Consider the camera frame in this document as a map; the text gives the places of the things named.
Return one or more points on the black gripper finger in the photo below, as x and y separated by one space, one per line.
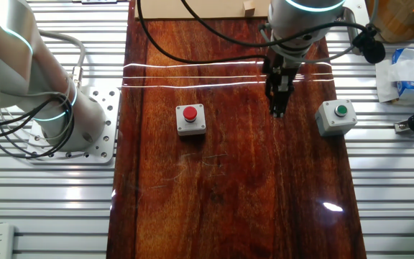
281 106
272 100

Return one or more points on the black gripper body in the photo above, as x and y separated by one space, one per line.
280 77

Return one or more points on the small wooden cube block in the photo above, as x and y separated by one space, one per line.
249 9

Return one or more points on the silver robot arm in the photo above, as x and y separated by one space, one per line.
9 72

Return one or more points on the grey box with green button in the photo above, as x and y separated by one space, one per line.
331 124

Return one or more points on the grey box with red button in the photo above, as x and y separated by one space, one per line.
192 126

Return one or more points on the dark red wooden board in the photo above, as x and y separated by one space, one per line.
246 198

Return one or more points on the white tissue sheet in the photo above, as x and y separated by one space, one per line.
385 86

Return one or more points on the brown cardboard sheet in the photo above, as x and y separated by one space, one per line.
192 9

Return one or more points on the brown orange bulky bag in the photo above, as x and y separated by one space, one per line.
404 18

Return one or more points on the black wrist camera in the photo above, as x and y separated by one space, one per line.
372 52

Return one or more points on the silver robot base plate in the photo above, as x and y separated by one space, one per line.
102 145

